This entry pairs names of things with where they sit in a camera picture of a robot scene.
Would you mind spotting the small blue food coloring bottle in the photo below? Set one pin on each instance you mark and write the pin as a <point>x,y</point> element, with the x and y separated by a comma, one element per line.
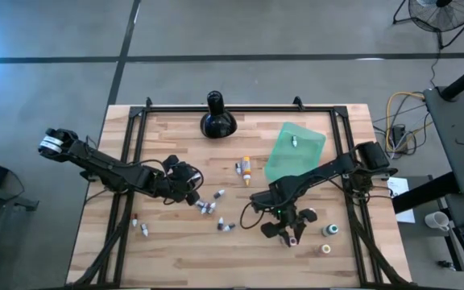
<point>200,204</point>

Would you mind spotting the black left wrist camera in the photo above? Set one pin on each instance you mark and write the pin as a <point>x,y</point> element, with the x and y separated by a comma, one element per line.
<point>171,162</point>

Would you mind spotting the white mug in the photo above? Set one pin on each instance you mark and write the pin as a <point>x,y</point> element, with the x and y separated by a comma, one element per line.
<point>436,220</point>

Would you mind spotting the teal translucent plastic bin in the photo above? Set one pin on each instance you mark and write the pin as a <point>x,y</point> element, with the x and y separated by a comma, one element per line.
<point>292,161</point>

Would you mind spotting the large green food coloring bottle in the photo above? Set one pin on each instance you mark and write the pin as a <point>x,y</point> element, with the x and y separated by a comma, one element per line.
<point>330,230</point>

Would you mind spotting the black power strip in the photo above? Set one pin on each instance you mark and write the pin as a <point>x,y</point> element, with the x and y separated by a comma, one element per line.
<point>398,135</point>

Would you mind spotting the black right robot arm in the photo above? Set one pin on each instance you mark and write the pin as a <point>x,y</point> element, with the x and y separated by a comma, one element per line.
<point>316,177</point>

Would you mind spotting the black floor fan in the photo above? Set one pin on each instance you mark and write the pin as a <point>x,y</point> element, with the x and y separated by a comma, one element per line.
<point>441,18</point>

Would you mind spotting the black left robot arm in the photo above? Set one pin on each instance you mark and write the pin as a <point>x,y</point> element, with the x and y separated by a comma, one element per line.
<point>107,167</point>

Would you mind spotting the black aluminium table frame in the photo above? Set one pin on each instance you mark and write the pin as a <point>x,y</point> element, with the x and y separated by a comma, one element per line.
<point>236,108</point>

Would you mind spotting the large yellow food coloring bottle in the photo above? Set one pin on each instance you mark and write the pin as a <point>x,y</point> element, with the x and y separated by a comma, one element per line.
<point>247,171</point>

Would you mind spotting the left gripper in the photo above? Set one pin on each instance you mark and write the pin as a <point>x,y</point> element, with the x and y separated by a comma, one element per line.
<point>179,181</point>

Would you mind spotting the black clamp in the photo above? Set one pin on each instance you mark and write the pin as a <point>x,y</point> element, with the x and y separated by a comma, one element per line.
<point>298,102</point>
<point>148,102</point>

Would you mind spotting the black desk lamp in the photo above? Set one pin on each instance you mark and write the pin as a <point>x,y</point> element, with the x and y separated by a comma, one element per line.
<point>218,125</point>

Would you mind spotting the black metal beam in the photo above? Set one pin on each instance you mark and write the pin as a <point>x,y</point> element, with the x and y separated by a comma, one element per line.
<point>421,193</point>

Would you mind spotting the small purple food coloring bottle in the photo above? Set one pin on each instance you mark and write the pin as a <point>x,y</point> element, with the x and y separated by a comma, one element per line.
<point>220,224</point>

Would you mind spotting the small green food coloring bottle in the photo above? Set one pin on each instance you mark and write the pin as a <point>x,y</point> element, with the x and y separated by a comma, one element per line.
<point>294,142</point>

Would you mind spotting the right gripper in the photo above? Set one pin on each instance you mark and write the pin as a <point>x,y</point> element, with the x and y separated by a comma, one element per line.
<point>286,215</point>

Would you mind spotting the white paper sheet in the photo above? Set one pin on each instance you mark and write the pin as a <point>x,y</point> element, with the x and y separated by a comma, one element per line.
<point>399,187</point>

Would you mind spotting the dark grey side table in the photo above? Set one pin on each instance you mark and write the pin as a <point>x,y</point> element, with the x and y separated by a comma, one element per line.
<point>453,129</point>

